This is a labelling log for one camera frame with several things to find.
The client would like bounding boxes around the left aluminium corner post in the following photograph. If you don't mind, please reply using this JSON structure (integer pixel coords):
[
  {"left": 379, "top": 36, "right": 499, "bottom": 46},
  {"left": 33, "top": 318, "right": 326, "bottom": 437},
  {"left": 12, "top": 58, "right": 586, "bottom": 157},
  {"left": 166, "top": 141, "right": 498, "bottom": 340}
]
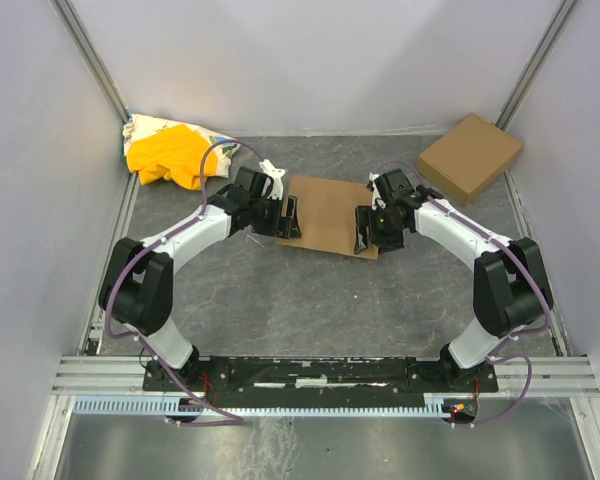
[{"left": 50, "top": 0, "right": 130, "bottom": 124}]

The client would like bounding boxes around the light blue cable duct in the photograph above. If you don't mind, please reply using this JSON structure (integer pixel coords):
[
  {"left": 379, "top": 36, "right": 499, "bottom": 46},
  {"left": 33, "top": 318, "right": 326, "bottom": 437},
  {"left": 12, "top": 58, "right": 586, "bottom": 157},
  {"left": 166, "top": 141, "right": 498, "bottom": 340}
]
[{"left": 72, "top": 392, "right": 486, "bottom": 419}]

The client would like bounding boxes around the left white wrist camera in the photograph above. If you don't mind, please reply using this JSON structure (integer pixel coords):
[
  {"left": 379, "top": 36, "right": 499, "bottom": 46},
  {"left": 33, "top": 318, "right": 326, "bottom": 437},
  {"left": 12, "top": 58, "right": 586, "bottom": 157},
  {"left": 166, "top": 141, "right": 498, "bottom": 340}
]
[{"left": 259, "top": 159, "right": 286, "bottom": 200}]

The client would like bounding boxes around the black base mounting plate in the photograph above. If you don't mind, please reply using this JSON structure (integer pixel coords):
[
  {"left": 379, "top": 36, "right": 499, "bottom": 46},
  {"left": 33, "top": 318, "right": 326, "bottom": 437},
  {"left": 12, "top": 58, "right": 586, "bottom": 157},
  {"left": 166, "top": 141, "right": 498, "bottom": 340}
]
[{"left": 142, "top": 355, "right": 499, "bottom": 407}]

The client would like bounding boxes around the yellow cloth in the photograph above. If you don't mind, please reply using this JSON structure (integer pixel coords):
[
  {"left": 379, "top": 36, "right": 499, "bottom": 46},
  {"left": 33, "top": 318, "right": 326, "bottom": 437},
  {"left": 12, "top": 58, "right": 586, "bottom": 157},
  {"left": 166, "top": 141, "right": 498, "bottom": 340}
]
[{"left": 126, "top": 125, "right": 226, "bottom": 191}]

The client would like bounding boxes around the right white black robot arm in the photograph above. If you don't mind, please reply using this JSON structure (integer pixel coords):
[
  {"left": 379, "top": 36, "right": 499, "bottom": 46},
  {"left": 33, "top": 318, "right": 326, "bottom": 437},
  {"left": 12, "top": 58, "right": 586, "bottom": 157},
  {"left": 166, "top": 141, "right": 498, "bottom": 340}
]
[{"left": 354, "top": 169, "right": 553, "bottom": 383}]

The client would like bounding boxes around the aluminium frame rail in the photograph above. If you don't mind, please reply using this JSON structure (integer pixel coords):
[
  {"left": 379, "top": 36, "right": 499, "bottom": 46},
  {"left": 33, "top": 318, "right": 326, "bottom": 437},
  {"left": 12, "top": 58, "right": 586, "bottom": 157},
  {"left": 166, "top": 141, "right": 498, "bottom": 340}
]
[{"left": 52, "top": 356, "right": 600, "bottom": 398}]

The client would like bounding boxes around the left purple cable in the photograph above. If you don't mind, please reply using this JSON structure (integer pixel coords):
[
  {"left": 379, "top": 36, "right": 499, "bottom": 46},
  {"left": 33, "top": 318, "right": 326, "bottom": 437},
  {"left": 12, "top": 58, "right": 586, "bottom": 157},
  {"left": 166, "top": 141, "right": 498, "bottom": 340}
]
[{"left": 104, "top": 139, "right": 266, "bottom": 429}]

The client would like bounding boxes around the white patterned cloth bag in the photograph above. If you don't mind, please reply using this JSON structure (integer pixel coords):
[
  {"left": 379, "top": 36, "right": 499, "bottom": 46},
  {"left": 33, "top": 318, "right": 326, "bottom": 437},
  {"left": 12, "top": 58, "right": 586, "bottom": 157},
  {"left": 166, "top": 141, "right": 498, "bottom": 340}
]
[{"left": 122, "top": 114, "right": 239, "bottom": 178}]

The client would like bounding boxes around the aluminium corner post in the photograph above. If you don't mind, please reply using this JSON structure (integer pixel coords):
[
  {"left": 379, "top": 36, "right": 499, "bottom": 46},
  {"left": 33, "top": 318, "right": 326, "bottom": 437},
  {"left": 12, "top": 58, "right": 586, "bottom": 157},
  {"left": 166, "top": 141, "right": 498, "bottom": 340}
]
[
  {"left": 495, "top": 0, "right": 580, "bottom": 131},
  {"left": 50, "top": 0, "right": 130, "bottom": 124}
]

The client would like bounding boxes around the closed brown cardboard box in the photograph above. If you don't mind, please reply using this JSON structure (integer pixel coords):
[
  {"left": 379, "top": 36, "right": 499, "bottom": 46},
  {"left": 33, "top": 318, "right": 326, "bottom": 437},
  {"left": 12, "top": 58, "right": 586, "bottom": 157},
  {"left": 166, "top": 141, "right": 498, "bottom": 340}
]
[{"left": 416, "top": 114, "right": 523, "bottom": 205}]

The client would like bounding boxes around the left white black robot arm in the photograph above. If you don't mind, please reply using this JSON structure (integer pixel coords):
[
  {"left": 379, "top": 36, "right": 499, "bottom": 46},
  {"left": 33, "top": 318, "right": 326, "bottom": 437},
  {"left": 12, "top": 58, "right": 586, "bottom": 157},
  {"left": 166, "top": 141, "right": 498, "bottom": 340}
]
[{"left": 98, "top": 160, "right": 301, "bottom": 370}]

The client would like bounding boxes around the right aluminium corner post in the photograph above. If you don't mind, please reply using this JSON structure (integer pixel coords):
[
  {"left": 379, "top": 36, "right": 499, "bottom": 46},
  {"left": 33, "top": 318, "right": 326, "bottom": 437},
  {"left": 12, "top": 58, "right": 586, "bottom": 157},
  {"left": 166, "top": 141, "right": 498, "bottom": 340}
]
[{"left": 495, "top": 0, "right": 580, "bottom": 131}]

